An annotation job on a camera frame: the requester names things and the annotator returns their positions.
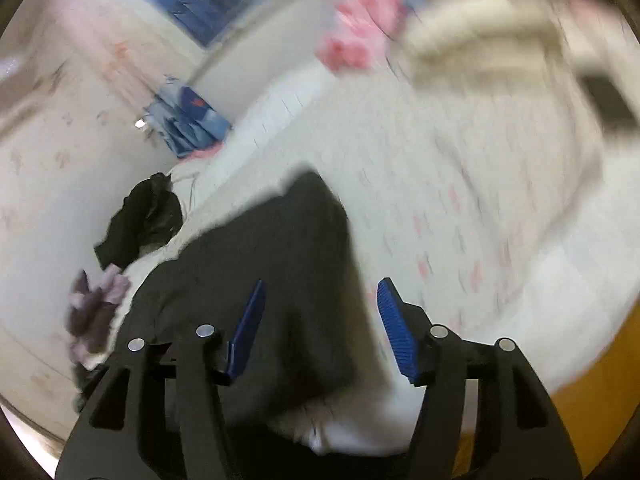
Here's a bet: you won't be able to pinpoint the beige blanket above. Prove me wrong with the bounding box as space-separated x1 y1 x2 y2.
400 0 640 128

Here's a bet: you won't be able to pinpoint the black lace garment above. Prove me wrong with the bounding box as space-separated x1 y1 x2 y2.
94 172 185 271

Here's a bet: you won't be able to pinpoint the dark grey large garment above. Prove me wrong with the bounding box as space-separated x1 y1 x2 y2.
75 170 362 413

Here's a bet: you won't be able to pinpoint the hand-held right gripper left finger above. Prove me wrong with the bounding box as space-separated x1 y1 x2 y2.
54 280 267 480

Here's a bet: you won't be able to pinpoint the pink printed curtain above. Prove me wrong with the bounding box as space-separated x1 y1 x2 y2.
50 0 167 107

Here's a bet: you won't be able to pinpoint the blue patterned cloth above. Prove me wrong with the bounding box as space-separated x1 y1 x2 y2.
145 77 234 159

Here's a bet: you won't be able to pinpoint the lilac and purple cloth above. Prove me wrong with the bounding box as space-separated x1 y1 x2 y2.
65 265 132 372

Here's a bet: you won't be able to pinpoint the pink printed blanket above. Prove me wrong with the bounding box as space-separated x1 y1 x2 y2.
315 0 426 74

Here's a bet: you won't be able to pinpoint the white printed bed sheet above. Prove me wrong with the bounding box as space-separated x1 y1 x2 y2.
120 60 640 456

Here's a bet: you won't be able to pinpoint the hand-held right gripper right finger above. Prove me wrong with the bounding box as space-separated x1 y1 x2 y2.
376 277 583 480

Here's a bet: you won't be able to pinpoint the window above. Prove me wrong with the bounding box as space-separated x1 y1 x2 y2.
127 0 301 49

